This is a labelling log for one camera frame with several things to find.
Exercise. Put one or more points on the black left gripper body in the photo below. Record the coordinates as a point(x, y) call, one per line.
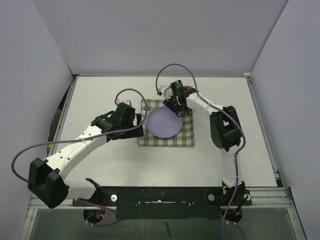
point(137, 133)

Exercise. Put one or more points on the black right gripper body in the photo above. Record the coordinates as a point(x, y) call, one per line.
point(172, 103)

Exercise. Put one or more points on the purple plastic plate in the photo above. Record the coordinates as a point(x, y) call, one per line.
point(163, 123)

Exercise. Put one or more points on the green white checkered cloth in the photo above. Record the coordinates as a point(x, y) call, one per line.
point(185, 137)

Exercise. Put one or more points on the orange plastic cup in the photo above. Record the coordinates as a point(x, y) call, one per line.
point(189, 88)

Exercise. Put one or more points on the silver metal fork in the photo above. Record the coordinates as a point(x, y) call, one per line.
point(145, 131)

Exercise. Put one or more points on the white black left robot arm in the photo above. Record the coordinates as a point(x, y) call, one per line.
point(47, 178)

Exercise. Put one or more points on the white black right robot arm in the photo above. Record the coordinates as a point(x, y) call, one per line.
point(225, 129)

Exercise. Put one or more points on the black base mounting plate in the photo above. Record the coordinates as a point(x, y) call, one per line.
point(177, 211)

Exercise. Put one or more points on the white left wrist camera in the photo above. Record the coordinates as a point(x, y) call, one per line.
point(128, 102)

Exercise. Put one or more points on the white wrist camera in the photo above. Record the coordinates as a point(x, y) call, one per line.
point(128, 102)
point(165, 91)

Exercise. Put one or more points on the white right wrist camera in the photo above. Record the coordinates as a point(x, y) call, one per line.
point(165, 91)

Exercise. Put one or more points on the aluminium front frame rail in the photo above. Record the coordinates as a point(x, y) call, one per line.
point(253, 196)

